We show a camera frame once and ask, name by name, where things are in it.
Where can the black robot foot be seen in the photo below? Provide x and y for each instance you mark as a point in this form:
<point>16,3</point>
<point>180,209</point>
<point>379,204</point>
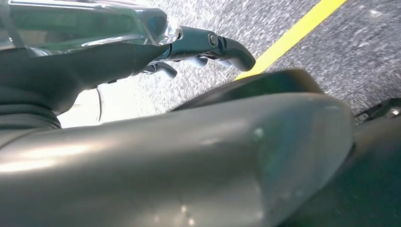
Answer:
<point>266,83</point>

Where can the yellow floor tape square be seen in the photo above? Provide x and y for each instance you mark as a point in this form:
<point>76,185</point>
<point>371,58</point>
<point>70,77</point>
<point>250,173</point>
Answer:
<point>297,31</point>

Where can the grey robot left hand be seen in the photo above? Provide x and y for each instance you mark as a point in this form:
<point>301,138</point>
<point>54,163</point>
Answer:
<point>156,172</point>

